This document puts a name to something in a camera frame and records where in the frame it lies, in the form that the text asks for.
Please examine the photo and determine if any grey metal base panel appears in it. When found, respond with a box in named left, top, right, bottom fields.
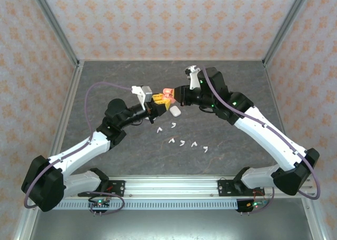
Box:
left=26, top=208, right=326, bottom=240

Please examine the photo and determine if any slotted grey cable duct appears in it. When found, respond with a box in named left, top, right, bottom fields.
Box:
left=56, top=199, right=239, bottom=211

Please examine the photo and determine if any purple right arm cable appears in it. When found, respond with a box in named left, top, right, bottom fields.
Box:
left=201, top=65, right=321, bottom=215

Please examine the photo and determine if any coral earbud charging case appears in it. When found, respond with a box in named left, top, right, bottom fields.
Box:
left=162, top=87, right=176, bottom=105

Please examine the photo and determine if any aluminium frame post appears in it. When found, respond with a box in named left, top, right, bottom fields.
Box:
left=262, top=0, right=314, bottom=67
left=28, top=0, right=81, bottom=67

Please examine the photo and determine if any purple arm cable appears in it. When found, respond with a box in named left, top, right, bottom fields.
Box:
left=201, top=65, right=321, bottom=215
left=23, top=82, right=132, bottom=216

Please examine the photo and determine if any small circuit board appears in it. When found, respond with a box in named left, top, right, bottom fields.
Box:
left=247, top=199, right=269, bottom=209
left=87, top=197, right=111, bottom=211

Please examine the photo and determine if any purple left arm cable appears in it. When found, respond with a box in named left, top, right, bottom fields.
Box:
left=23, top=82, right=132, bottom=216

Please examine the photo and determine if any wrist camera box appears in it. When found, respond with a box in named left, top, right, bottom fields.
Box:
left=184, top=64, right=200, bottom=91
left=131, top=85, right=153, bottom=111

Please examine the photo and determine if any aluminium lower frame rail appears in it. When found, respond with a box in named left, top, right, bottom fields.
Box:
left=301, top=197, right=331, bottom=240
left=13, top=208, right=37, bottom=240

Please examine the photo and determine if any aluminium table side rail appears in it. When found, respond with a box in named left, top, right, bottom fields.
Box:
left=48, top=60, right=85, bottom=159
left=262, top=60, right=303, bottom=156

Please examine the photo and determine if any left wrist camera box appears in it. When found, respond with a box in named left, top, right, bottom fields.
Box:
left=131, top=85, right=153, bottom=111

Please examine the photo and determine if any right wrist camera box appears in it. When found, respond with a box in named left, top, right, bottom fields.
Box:
left=184, top=64, right=200, bottom=91

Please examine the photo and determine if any wide aluminium base rail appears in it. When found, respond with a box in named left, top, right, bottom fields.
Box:
left=62, top=174, right=316, bottom=199

